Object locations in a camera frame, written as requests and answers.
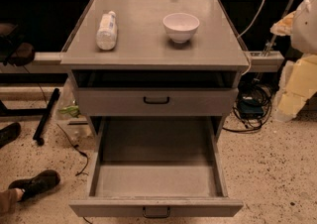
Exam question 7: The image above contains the black cable bundle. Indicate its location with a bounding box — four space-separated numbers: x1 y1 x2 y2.
222 82 274 134

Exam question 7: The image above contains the black shoe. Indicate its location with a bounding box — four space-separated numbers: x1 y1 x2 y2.
9 169 60 201
0 122 21 149

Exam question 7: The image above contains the black shoe near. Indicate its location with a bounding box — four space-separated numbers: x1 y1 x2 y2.
9 169 60 201

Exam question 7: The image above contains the white bowl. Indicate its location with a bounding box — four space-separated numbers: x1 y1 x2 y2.
162 13 200 44

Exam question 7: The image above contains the grey drawer cabinet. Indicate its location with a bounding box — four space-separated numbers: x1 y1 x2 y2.
61 0 248 134

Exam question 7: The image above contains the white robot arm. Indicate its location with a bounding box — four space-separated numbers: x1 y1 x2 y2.
270 0 317 122

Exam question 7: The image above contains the black chair base leg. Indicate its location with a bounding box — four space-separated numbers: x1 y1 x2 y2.
33 88 59 146

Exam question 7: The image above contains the dark chair seat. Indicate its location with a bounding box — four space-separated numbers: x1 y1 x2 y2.
0 22 36 67

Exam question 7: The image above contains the thin black floor cable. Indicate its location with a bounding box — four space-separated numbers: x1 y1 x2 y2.
56 123 90 177

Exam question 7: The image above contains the white cable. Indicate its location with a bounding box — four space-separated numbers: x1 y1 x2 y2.
237 0 267 76

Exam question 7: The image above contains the clear plastic bag green item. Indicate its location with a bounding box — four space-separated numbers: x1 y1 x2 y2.
53 79 93 149

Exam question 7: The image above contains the black shoe far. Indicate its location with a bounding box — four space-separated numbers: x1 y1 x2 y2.
0 122 21 149

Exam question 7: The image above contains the tan trouser leg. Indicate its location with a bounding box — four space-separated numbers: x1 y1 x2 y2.
0 188 24 216

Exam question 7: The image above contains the grey drawer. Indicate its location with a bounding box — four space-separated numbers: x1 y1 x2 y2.
76 88 238 116
69 117 243 219

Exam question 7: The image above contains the white plastic bottle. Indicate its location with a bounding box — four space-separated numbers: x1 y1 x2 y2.
96 11 117 51

